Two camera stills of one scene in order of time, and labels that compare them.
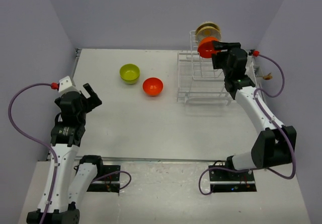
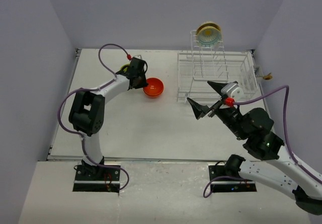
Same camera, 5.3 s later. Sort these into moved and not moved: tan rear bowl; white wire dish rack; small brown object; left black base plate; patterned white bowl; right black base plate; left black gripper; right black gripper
Moved: left black gripper; right black gripper
Not moved: tan rear bowl; patterned white bowl; left black base plate; white wire dish rack; small brown object; right black base plate
